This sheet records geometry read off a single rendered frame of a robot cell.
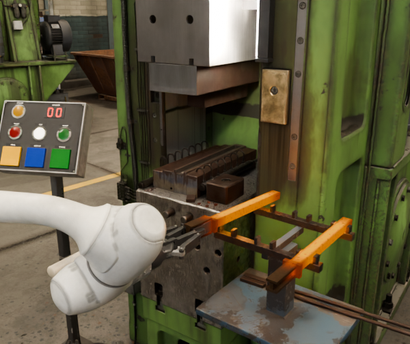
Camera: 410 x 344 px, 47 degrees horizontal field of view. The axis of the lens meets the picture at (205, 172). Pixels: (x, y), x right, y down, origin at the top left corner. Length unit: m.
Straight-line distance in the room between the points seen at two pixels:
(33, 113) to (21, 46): 4.57
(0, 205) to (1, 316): 1.96
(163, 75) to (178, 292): 0.78
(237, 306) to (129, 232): 0.72
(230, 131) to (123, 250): 1.33
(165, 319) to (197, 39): 1.05
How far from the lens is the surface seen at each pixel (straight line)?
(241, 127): 2.04
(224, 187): 1.56
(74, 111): 1.87
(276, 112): 1.54
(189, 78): 1.55
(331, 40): 1.48
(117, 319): 2.63
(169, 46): 1.59
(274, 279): 1.06
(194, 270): 1.69
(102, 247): 0.83
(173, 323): 1.89
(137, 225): 0.80
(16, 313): 2.82
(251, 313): 1.43
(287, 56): 1.52
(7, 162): 1.93
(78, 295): 0.93
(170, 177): 1.69
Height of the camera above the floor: 1.52
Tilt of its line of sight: 19 degrees down
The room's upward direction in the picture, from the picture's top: straight up
